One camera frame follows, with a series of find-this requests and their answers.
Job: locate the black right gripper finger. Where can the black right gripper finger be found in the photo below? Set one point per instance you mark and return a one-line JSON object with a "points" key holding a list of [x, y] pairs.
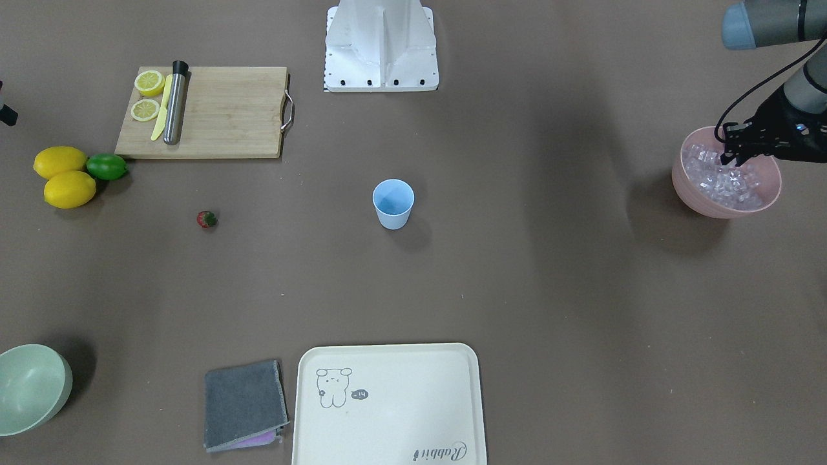
{"points": [[8, 115]]}

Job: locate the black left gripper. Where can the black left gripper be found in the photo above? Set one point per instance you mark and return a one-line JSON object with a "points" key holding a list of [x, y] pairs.
{"points": [[777, 120]]}

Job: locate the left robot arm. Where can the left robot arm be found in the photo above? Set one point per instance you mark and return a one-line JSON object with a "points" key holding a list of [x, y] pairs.
{"points": [[749, 25]]}

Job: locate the pink bowl of ice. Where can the pink bowl of ice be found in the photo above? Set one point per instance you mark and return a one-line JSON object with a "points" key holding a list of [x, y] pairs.
{"points": [[722, 191]]}

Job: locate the light blue cup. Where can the light blue cup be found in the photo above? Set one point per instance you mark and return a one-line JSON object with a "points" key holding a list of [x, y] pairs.
{"points": [[393, 201]]}

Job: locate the yellow lemon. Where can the yellow lemon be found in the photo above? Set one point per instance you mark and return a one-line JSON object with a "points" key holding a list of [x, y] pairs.
{"points": [[69, 189], [56, 160]]}

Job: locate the green lime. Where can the green lime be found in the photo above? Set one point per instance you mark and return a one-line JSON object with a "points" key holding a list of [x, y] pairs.
{"points": [[107, 167]]}

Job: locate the lemon half slice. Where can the lemon half slice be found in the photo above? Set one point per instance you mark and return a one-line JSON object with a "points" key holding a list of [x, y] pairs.
{"points": [[150, 83], [145, 109]]}

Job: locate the yellow plastic knife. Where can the yellow plastic knife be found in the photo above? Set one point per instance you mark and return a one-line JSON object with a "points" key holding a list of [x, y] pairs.
{"points": [[161, 118]]}

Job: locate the steel muddler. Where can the steel muddler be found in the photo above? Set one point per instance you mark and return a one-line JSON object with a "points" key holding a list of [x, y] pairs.
{"points": [[175, 103]]}

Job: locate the red strawberry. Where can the red strawberry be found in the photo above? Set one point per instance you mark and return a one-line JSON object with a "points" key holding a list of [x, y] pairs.
{"points": [[206, 219]]}

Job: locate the bamboo cutting board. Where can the bamboo cutting board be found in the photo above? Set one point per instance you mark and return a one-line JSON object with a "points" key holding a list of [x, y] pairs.
{"points": [[230, 112]]}

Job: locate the mint green bowl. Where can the mint green bowl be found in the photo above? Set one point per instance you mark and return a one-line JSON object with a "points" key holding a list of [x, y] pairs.
{"points": [[36, 382]]}

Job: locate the grey folded cloth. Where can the grey folded cloth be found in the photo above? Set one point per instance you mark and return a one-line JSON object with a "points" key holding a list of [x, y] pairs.
{"points": [[244, 406]]}

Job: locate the cream serving tray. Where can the cream serving tray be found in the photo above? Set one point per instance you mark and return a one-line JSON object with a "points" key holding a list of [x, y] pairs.
{"points": [[389, 404]]}

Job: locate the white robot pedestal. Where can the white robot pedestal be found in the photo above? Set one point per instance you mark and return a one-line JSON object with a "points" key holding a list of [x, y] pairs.
{"points": [[380, 46]]}

